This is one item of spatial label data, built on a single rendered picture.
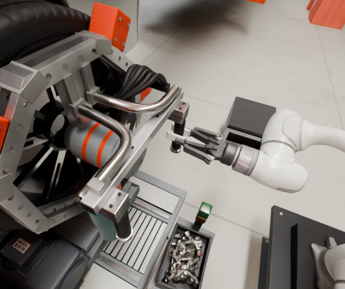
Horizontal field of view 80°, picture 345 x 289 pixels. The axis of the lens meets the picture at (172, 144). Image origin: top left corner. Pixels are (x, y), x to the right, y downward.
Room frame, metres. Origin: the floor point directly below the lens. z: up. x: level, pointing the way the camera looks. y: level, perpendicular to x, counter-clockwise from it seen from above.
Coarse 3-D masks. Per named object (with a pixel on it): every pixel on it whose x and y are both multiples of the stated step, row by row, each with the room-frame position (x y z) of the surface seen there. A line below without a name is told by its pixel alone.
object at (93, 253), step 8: (136, 184) 0.64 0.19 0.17; (128, 192) 0.59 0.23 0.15; (136, 192) 0.60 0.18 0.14; (128, 208) 0.51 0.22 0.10; (48, 232) 0.29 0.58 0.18; (56, 240) 0.27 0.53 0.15; (96, 240) 0.29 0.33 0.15; (104, 240) 0.30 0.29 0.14; (80, 248) 0.24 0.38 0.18; (96, 248) 0.25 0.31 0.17; (88, 256) 0.21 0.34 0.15; (96, 256) 0.23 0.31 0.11; (88, 264) 0.18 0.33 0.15
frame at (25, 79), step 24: (48, 48) 0.41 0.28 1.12; (72, 48) 0.42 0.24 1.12; (96, 48) 0.47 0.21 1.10; (0, 72) 0.30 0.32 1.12; (24, 72) 0.31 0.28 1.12; (48, 72) 0.34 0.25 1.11; (72, 72) 0.39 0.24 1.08; (120, 72) 0.62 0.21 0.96; (0, 96) 0.28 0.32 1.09; (24, 96) 0.28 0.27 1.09; (24, 120) 0.26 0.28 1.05; (0, 168) 0.18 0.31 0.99; (0, 192) 0.15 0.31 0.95; (24, 216) 0.15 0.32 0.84; (48, 216) 0.19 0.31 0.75; (72, 216) 0.23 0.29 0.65
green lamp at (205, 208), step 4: (204, 204) 0.33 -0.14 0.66; (208, 204) 0.33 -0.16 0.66; (200, 208) 0.31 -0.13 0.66; (204, 208) 0.32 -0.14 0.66; (208, 208) 0.32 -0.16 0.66; (200, 212) 0.30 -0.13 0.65; (204, 212) 0.30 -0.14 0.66; (208, 212) 0.30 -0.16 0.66; (204, 216) 0.30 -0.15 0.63; (208, 216) 0.30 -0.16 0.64
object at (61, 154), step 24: (96, 72) 0.66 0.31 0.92; (48, 96) 0.43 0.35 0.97; (48, 120) 0.39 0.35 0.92; (24, 144) 0.31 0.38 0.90; (48, 144) 0.36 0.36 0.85; (24, 168) 0.39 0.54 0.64; (48, 168) 0.41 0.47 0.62; (72, 168) 0.43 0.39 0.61; (24, 192) 0.26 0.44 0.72; (48, 192) 0.28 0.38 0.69
